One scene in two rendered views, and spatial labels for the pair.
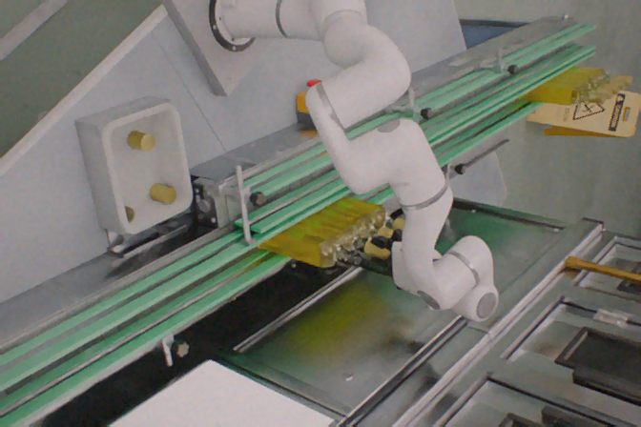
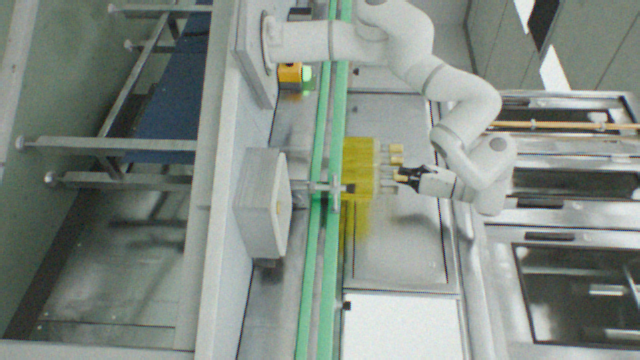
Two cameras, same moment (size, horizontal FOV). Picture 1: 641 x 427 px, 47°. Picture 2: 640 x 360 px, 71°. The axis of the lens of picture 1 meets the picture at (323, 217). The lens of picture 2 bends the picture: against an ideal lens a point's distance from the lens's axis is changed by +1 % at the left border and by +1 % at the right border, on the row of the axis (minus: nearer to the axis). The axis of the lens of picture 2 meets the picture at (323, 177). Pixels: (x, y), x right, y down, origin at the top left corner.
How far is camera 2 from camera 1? 1.06 m
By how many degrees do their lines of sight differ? 38
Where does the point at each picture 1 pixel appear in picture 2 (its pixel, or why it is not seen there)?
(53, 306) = (282, 340)
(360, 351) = (419, 242)
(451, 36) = not seen: outside the picture
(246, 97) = not seen: hidden behind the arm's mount
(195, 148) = not seen: hidden behind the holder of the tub
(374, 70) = (488, 111)
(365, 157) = (494, 172)
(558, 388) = (522, 217)
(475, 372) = (479, 225)
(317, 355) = (401, 257)
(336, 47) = (446, 95)
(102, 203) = (257, 246)
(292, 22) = (346, 54)
